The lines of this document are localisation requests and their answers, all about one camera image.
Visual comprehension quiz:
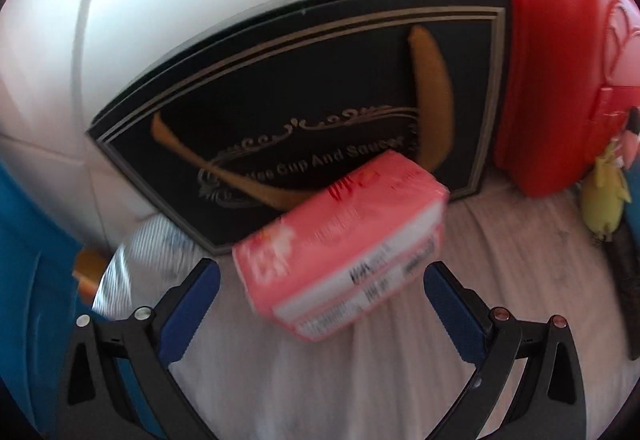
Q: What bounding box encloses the yellow green duck plush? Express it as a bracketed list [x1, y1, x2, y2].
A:
[582, 140, 632, 243]

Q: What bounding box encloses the red hard-shell case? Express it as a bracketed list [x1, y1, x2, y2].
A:
[452, 0, 640, 198]

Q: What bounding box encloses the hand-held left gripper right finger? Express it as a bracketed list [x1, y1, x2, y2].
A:
[423, 261, 587, 440]

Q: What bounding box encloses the pink soap box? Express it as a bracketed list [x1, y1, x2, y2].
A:
[232, 151, 450, 345]

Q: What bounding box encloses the black gift box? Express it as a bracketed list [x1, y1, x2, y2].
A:
[86, 0, 512, 257]

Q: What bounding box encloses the blue plastic crate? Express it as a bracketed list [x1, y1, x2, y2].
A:
[0, 160, 168, 440]

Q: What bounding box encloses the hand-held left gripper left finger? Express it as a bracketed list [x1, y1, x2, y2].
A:
[57, 258, 222, 440]

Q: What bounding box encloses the floral striped bedsheet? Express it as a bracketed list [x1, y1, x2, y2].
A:
[92, 180, 631, 440]

